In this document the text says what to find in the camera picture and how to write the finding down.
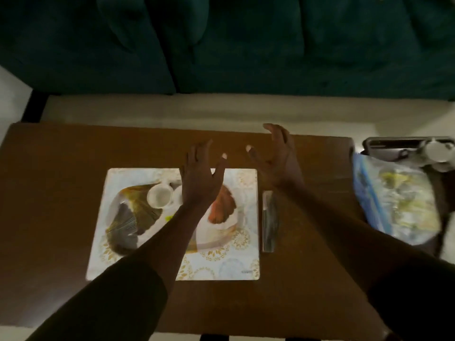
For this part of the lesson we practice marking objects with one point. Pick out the person's left forearm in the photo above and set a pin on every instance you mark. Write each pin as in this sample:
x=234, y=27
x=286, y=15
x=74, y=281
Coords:
x=156, y=252

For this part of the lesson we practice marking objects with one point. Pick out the white round object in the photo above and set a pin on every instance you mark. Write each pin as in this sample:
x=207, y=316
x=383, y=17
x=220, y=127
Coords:
x=439, y=152

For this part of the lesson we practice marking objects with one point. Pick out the person's right hand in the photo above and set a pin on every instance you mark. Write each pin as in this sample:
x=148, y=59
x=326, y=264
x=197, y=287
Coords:
x=282, y=166

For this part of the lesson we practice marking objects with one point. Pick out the white floral placemat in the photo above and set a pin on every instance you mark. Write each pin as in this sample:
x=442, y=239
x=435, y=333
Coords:
x=234, y=259

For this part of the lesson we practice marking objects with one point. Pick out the person's left hand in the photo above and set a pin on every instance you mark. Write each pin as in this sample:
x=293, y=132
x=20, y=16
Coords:
x=199, y=181

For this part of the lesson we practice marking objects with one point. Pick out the leaf print plate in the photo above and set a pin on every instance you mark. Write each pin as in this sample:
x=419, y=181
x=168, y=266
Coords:
x=135, y=216

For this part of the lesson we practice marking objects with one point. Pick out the person's left thumb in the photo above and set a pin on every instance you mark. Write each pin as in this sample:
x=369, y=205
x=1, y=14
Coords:
x=219, y=167

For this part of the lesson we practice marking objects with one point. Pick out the dark green sofa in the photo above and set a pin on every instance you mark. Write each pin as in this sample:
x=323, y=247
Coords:
x=248, y=42

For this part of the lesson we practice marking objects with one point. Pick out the clear plastic bag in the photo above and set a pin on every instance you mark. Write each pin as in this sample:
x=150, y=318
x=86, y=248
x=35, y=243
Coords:
x=398, y=198

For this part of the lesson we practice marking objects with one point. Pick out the knife in clear sleeve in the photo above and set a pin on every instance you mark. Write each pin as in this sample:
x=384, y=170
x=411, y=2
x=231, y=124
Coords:
x=270, y=223

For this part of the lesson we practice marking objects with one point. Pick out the person's right forearm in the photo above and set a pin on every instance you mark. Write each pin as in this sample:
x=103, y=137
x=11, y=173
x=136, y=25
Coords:
x=348, y=241

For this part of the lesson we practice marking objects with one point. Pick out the small white cup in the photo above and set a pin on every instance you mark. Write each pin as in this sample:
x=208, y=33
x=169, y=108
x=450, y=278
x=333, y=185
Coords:
x=159, y=196

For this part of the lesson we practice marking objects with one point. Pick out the person's right thumb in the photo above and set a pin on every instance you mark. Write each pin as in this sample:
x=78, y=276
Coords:
x=256, y=159

